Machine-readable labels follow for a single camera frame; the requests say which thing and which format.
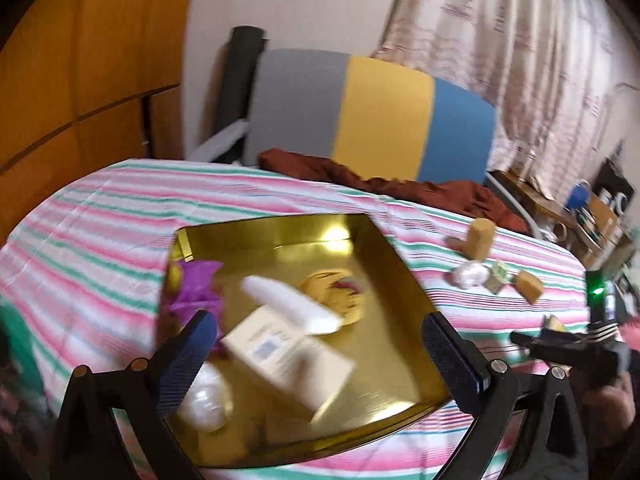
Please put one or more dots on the purple cloth item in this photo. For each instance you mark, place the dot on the purple cloth item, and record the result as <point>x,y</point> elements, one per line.
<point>195,285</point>

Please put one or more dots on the person's right hand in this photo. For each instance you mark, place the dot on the person's right hand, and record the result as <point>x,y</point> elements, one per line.
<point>610,410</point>

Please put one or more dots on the pale patterned curtain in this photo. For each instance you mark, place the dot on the pale patterned curtain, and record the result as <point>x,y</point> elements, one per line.
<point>525,50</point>

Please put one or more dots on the blue mug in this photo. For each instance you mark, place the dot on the blue mug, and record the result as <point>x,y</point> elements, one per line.
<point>577,195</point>

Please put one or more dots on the yellow plush toy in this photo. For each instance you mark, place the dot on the yellow plush toy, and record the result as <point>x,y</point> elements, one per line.
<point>345,290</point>

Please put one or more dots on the dark red blanket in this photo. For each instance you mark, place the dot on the dark red blanket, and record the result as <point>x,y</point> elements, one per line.
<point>400,190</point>

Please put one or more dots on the black rolled mat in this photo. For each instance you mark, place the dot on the black rolled mat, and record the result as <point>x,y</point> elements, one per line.
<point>240,75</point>

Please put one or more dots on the wooden wardrobe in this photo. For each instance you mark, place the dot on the wooden wardrobe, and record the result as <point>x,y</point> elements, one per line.
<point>75,70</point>

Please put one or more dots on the striped pink green bedsheet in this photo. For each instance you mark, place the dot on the striped pink green bedsheet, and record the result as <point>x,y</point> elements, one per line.
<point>100,220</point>

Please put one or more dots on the wooden side table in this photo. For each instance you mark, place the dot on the wooden side table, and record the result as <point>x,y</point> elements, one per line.
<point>550,210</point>

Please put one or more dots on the small green box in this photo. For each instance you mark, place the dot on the small green box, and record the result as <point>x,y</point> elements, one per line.
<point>496,277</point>

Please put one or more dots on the clear plastic item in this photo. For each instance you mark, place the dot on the clear plastic item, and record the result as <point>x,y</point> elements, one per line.
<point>205,400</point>

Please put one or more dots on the tan wooden block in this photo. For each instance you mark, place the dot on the tan wooden block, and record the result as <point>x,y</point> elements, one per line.
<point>529,286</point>

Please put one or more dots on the white bed frame rail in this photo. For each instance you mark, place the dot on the white bed frame rail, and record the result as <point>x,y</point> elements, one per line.
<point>220,142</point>
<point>515,202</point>

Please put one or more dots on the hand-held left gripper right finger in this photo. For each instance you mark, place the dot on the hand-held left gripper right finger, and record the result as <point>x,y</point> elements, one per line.
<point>452,360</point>

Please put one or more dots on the yellow green packet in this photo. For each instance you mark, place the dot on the yellow green packet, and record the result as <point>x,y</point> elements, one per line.
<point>554,322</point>

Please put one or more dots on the tan cylinder block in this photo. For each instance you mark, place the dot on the tan cylinder block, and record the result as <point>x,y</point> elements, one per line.
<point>481,239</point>

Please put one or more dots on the gold metal tray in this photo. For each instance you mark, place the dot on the gold metal tray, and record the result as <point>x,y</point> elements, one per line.
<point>390,320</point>

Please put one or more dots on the black white appliance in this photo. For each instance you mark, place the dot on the black white appliance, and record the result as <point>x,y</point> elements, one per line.
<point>615,190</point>

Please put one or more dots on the cream cardboard box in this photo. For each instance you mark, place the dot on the cream cardboard box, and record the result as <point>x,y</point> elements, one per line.
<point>290,365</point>

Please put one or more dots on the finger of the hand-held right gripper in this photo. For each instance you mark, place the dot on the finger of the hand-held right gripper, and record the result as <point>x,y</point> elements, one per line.
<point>560,350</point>

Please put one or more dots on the white tube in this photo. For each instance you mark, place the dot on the white tube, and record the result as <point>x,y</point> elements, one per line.
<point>290,302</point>

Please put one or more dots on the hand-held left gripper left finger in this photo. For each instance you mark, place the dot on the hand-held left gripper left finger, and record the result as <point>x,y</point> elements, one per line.
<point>192,355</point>

